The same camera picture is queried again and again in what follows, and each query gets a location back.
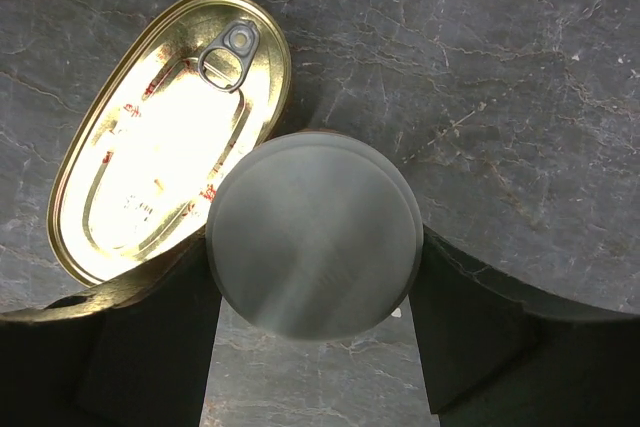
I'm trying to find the small cup white lid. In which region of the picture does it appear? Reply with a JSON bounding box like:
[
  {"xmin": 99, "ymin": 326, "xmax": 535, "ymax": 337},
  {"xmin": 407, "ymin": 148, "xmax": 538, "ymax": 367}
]
[{"xmin": 206, "ymin": 131, "xmax": 423, "ymax": 342}]

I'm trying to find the oval sardine tin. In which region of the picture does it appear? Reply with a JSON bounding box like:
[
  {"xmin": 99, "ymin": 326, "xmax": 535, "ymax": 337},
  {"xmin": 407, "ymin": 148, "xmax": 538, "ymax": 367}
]
[{"xmin": 47, "ymin": 0, "xmax": 292, "ymax": 287}]

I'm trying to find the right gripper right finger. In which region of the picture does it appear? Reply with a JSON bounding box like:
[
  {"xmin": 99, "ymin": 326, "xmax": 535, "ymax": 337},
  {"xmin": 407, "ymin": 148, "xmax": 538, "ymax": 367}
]
[{"xmin": 409, "ymin": 230, "xmax": 639, "ymax": 426}]

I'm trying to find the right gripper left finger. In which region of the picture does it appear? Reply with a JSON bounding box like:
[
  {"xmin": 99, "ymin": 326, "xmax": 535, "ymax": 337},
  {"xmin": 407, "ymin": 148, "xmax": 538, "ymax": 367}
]
[{"xmin": 1, "ymin": 232, "xmax": 221, "ymax": 426}]

